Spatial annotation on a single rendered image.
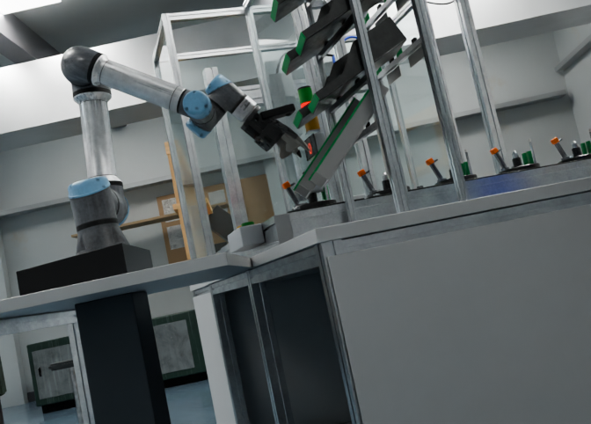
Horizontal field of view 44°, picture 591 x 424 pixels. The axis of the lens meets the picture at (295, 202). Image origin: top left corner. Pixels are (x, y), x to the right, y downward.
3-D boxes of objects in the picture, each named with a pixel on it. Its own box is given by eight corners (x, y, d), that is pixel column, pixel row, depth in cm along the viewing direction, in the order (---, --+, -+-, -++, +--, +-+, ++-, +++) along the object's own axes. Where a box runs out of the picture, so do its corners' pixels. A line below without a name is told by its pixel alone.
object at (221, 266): (-84, 331, 158) (-85, 318, 159) (66, 311, 248) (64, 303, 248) (229, 265, 156) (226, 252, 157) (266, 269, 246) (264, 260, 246)
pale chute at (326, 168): (329, 180, 176) (314, 171, 176) (322, 189, 189) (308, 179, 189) (390, 88, 180) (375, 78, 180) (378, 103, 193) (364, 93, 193)
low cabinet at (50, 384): (233, 360, 902) (222, 303, 910) (211, 379, 733) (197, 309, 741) (91, 390, 907) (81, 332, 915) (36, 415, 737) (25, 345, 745)
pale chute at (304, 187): (311, 192, 190) (297, 182, 190) (306, 199, 203) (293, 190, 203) (368, 106, 195) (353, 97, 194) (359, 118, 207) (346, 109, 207)
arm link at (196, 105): (59, 29, 208) (215, 88, 204) (71, 42, 219) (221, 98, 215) (42, 65, 207) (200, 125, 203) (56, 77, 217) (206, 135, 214)
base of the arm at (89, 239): (72, 261, 195) (65, 226, 196) (82, 266, 210) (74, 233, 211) (128, 247, 197) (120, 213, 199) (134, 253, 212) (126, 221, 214)
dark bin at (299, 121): (302, 118, 193) (286, 96, 193) (297, 129, 206) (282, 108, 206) (384, 60, 197) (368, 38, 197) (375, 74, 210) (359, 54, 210)
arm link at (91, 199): (69, 227, 199) (58, 179, 201) (84, 231, 212) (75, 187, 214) (111, 215, 199) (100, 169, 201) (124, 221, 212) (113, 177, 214)
